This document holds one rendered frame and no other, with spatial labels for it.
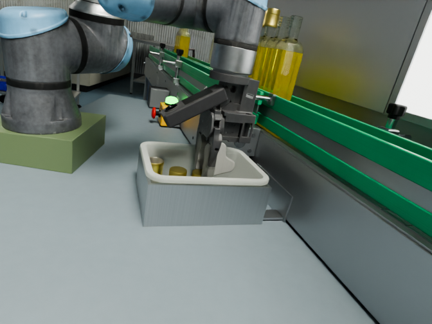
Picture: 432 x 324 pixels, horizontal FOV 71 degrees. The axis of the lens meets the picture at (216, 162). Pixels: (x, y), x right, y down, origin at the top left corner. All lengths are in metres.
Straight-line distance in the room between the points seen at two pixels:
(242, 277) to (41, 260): 0.27
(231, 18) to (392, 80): 0.35
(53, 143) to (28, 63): 0.15
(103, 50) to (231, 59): 0.33
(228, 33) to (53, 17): 0.33
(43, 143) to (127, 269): 0.34
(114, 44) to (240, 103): 0.34
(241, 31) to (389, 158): 0.28
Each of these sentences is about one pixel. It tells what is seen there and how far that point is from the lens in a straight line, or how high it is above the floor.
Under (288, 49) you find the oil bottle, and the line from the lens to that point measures 0.76.
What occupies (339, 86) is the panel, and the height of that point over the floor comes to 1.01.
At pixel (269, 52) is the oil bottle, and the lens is 0.82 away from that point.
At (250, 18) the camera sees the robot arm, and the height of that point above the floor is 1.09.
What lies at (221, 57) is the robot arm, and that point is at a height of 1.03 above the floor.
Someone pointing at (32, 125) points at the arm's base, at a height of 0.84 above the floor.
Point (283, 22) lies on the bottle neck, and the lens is 0.84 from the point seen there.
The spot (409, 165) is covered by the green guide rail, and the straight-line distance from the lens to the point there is 0.45.
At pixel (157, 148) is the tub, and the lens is 0.63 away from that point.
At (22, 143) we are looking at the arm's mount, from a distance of 0.70.
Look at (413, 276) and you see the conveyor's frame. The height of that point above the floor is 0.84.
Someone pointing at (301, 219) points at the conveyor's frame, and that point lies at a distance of 0.58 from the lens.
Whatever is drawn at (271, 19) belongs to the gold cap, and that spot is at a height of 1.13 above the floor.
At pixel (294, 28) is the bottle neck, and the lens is 0.78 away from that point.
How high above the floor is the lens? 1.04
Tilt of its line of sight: 21 degrees down
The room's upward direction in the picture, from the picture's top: 11 degrees clockwise
